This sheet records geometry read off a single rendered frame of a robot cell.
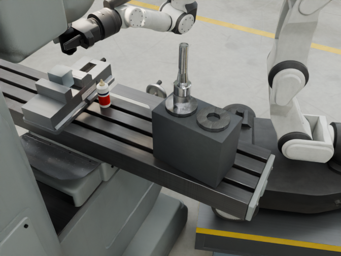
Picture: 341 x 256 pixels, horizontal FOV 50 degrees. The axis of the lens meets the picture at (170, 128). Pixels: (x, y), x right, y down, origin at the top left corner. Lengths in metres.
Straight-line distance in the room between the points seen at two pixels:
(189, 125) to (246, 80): 2.21
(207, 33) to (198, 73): 0.70
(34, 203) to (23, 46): 0.38
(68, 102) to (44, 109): 0.08
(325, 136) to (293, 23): 0.56
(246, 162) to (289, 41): 0.46
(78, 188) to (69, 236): 0.16
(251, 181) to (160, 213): 0.90
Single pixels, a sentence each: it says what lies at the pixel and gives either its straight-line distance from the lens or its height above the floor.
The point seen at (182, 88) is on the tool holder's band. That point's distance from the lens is 0.95.
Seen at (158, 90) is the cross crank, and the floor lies 0.68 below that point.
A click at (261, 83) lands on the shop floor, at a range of 3.14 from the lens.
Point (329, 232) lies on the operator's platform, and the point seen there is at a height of 0.40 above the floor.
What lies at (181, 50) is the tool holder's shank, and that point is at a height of 1.33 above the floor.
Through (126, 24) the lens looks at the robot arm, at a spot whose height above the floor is 1.22.
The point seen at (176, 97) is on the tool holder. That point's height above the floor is 1.19.
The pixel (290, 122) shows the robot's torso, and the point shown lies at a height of 0.80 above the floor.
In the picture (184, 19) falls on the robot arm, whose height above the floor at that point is 1.16.
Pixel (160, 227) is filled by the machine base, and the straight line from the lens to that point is 1.89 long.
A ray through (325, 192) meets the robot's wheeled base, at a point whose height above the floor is 0.57.
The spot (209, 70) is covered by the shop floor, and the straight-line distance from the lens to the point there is 3.21.
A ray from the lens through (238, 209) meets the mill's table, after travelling 1.09.
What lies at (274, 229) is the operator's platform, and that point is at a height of 0.40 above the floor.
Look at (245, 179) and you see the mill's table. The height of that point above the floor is 0.96.
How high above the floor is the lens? 1.80
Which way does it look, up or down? 43 degrees down
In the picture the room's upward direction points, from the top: 1 degrees clockwise
